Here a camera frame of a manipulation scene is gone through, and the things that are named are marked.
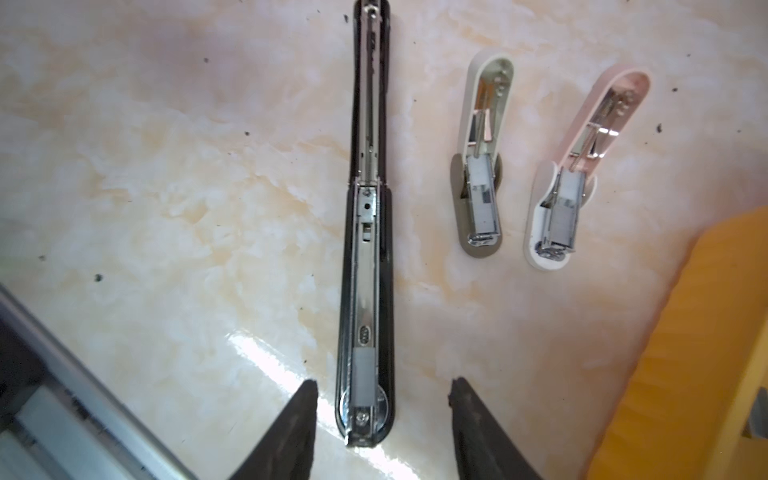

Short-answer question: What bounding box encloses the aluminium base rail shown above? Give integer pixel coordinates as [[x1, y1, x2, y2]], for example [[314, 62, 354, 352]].
[[1, 289, 195, 479]]

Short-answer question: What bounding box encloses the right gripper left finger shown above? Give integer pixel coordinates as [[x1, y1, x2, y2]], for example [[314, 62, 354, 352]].
[[230, 380, 318, 480]]

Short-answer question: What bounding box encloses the black long stapler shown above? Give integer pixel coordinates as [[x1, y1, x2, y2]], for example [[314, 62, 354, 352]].
[[334, 1, 395, 448]]

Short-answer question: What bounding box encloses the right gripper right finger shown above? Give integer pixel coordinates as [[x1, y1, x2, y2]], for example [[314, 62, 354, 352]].
[[448, 377, 541, 480]]

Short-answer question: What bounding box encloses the grey mini stapler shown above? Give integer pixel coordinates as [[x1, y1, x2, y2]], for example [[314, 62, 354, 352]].
[[450, 48, 514, 258]]

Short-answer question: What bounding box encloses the yellow plastic tray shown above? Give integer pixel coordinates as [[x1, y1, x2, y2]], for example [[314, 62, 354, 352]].
[[587, 208, 767, 479]]

